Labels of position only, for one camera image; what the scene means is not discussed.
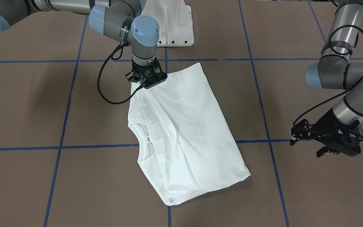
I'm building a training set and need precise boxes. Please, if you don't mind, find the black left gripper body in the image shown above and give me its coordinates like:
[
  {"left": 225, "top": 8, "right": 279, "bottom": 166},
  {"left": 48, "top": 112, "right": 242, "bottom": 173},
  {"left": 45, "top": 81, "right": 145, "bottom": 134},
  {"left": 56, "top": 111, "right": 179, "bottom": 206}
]
[{"left": 290, "top": 109, "right": 363, "bottom": 157}]

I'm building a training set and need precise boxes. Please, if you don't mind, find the white printed t-shirt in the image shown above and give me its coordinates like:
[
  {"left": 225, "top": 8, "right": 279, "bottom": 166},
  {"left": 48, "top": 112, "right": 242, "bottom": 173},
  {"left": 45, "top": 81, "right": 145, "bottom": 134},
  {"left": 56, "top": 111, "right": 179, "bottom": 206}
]
[{"left": 128, "top": 63, "right": 251, "bottom": 206}]

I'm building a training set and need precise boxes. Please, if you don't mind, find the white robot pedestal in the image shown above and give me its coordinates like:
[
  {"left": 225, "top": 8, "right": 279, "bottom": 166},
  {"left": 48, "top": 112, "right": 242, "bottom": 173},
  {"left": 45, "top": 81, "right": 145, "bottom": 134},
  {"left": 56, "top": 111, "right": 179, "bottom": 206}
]
[{"left": 142, "top": 0, "right": 194, "bottom": 47}]

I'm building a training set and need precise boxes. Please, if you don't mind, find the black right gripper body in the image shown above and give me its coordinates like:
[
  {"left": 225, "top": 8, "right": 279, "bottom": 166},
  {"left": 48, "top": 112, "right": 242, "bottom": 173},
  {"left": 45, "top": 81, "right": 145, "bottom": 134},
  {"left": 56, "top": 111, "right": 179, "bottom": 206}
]
[{"left": 125, "top": 59, "right": 168, "bottom": 89}]

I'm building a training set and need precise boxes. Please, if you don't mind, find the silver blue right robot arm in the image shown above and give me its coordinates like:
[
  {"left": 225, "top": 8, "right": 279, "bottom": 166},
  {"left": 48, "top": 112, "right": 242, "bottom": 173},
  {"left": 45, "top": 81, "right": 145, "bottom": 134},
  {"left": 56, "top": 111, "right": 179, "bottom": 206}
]
[{"left": 0, "top": 0, "right": 167, "bottom": 89}]

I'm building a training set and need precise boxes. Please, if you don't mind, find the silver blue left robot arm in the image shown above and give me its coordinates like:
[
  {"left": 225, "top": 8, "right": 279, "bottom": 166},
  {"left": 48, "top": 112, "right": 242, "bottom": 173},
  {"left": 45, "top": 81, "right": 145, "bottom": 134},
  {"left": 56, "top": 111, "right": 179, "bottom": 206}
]
[{"left": 290, "top": 0, "right": 363, "bottom": 157}]

